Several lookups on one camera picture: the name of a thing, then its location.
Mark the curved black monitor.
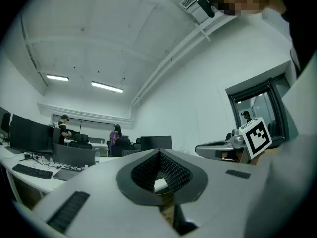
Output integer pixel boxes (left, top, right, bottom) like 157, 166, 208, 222
9, 114, 54, 161

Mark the grey laptop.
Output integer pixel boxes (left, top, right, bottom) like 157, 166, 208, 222
53, 169, 81, 182

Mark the wide grey monitor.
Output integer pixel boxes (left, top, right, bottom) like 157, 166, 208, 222
53, 142, 96, 168

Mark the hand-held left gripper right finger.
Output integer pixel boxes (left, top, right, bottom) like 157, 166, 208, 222
159, 148, 272, 238

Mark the black office chair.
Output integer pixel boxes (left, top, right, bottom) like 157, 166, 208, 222
112, 137, 136, 157
69, 133, 93, 150

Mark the ceiling light panel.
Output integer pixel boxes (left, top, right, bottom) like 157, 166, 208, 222
90, 81, 124, 94
46, 74, 70, 82

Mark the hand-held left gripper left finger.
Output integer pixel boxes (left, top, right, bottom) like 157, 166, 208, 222
32, 148, 178, 238

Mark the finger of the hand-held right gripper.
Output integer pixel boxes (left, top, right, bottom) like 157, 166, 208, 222
205, 139, 233, 145
195, 142, 235, 160

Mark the black head-worn camera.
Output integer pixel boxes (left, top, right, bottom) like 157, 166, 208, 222
197, 0, 216, 19

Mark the black framed glass door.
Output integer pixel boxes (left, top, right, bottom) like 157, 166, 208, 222
224, 74, 291, 144

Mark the person's black shirt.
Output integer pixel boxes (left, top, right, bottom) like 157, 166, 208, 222
281, 7, 317, 78

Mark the black keyboard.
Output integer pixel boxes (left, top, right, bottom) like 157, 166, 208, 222
12, 163, 53, 180

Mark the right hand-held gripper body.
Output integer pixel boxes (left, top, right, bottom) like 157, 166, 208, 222
229, 117, 273, 160

